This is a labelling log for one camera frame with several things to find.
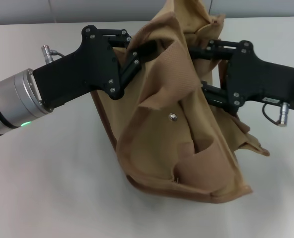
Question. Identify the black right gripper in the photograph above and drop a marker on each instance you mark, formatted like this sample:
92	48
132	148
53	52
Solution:
261	79

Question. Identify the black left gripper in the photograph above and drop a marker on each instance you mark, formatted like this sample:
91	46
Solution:
87	67

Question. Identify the khaki canvas food bag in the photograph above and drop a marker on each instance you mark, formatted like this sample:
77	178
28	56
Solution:
176	119

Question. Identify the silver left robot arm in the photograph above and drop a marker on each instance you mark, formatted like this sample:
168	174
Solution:
10	101

